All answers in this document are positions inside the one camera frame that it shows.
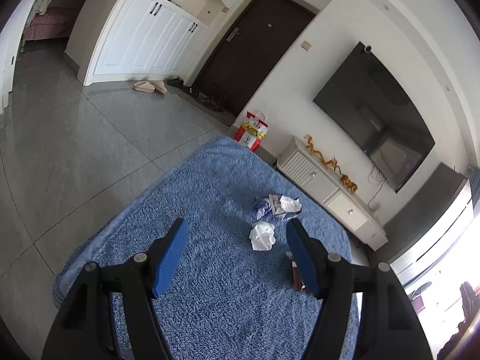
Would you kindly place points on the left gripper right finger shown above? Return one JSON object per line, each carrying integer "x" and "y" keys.
{"x": 388, "y": 327}

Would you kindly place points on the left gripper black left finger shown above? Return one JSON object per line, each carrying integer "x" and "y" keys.
{"x": 85, "y": 326}

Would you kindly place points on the red snack wrapper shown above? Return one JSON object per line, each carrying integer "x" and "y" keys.
{"x": 298, "y": 283}

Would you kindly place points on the blue fuzzy table cover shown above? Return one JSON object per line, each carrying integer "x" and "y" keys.
{"x": 226, "y": 300}

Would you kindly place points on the dark grey tall cabinet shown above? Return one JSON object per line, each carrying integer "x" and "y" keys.
{"x": 420, "y": 213}

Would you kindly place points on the golden tiger figurine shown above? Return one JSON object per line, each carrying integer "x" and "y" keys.
{"x": 349, "y": 184}

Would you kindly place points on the crumpled white tissue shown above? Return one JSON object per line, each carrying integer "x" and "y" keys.
{"x": 262, "y": 236}

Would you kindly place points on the small silver purple wrapper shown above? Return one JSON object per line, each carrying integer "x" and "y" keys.
{"x": 280, "y": 206}

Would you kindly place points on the golden dragon figurine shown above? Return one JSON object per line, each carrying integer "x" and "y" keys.
{"x": 329, "y": 163}

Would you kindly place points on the white tv cabinet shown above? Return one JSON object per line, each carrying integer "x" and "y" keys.
{"x": 326, "y": 188}

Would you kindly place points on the red white gift bag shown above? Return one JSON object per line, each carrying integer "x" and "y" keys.
{"x": 252, "y": 130}

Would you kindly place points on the beige slippers pair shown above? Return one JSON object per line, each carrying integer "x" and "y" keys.
{"x": 150, "y": 87}

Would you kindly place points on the black shoes by door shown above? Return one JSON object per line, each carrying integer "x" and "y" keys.
{"x": 212, "y": 102}

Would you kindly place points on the white shoe cabinet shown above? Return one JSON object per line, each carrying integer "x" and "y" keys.
{"x": 117, "y": 40}

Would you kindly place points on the pink bed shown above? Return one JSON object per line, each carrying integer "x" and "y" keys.
{"x": 57, "y": 22}

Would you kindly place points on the dark brown entrance door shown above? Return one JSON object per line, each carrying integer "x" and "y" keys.
{"x": 250, "y": 50}

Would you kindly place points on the wall mounted black television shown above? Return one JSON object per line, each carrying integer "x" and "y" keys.
{"x": 369, "y": 104}

